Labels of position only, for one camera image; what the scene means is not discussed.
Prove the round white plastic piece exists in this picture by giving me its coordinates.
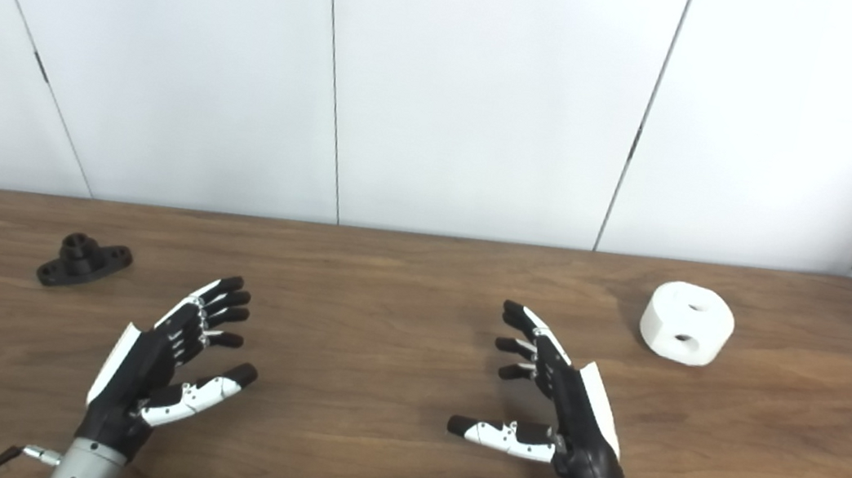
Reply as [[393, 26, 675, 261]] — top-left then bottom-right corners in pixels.
[[635, 277, 739, 371]]

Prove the black flanged holder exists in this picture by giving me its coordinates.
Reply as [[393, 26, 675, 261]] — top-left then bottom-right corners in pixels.
[[35, 228, 136, 297]]

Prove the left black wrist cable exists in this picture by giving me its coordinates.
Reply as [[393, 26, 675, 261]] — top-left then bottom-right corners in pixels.
[[0, 440, 64, 478]]

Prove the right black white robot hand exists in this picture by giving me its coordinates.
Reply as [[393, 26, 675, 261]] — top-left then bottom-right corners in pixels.
[[442, 294, 647, 478]]

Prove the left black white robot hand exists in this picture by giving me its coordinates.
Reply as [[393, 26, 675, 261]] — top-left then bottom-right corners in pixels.
[[78, 259, 271, 473]]

